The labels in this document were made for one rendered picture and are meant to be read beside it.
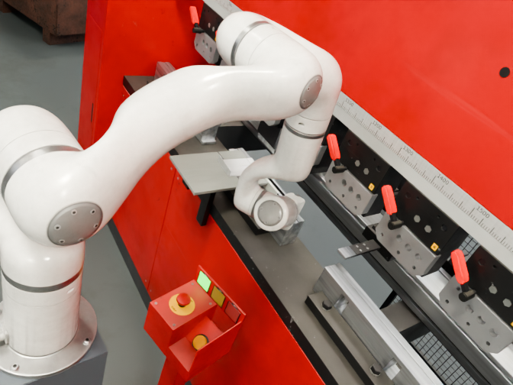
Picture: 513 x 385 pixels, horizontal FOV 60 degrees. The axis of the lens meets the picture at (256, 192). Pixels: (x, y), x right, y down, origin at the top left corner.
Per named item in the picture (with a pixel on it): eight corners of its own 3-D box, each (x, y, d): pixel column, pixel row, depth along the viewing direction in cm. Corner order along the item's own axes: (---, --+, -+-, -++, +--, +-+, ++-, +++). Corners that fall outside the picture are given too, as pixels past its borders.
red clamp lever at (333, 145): (328, 133, 108) (337, 173, 107) (340, 132, 110) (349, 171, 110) (324, 135, 109) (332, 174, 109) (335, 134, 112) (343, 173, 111)
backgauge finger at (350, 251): (326, 243, 129) (333, 231, 126) (384, 228, 144) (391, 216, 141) (352, 273, 122) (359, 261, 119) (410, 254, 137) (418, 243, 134)
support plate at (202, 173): (169, 158, 138) (169, 155, 137) (240, 152, 153) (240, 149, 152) (194, 195, 127) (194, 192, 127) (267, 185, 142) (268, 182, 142)
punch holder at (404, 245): (371, 234, 106) (404, 179, 97) (394, 228, 111) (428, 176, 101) (417, 281, 97) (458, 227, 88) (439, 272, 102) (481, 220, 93)
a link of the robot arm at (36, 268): (15, 303, 65) (11, 174, 51) (-22, 221, 74) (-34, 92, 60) (96, 276, 72) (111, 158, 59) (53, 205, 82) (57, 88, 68)
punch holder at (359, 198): (321, 182, 118) (347, 128, 108) (343, 178, 123) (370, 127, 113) (358, 219, 109) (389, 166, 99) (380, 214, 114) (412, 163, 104)
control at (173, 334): (143, 328, 127) (153, 287, 117) (187, 303, 138) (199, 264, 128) (185, 383, 118) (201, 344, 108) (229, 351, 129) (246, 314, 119)
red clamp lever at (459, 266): (456, 250, 85) (468, 302, 84) (467, 247, 87) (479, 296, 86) (447, 251, 86) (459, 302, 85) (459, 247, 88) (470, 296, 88)
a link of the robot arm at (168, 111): (11, 200, 66) (52, 278, 58) (-34, 144, 57) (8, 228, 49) (274, 64, 83) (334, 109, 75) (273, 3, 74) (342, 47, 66)
